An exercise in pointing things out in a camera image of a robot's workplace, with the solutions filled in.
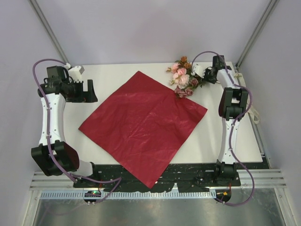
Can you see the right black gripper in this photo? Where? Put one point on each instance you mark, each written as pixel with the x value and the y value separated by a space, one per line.
pixel 212 81

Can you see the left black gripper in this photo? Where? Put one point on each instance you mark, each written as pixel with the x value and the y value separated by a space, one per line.
pixel 88 96

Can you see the dusty pink flower stem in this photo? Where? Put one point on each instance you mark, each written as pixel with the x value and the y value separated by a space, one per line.
pixel 188 89

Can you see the red wrapping paper sheet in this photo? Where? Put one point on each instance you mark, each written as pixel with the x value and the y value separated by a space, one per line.
pixel 142 125

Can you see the orange flower stem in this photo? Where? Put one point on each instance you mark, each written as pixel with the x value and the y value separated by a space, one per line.
pixel 183 63

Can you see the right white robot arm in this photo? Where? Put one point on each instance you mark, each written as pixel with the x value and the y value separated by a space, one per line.
pixel 231 109

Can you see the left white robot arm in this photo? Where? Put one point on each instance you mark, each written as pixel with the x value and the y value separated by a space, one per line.
pixel 53 155

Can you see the cream ribbon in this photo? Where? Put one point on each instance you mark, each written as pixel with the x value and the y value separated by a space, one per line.
pixel 251 109

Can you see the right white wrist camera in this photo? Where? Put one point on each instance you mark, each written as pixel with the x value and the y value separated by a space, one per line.
pixel 198 70

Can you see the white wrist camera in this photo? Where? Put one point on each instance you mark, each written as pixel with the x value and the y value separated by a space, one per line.
pixel 198 70
pixel 75 72

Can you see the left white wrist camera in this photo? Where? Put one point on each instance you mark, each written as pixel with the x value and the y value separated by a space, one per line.
pixel 75 72

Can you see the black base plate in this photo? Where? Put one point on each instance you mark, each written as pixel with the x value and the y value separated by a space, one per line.
pixel 187 177

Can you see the right aluminium corner post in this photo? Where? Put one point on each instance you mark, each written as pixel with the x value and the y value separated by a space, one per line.
pixel 269 9

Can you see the aluminium corner post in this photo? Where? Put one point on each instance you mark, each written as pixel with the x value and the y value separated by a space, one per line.
pixel 48 29
pixel 269 9

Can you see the left aluminium corner post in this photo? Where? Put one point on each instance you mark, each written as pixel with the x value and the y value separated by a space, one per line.
pixel 48 29

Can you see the white slotted cable duct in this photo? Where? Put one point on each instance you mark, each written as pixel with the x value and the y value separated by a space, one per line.
pixel 85 194

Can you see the aluminium frame rail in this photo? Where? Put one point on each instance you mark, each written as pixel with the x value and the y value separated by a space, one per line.
pixel 263 178

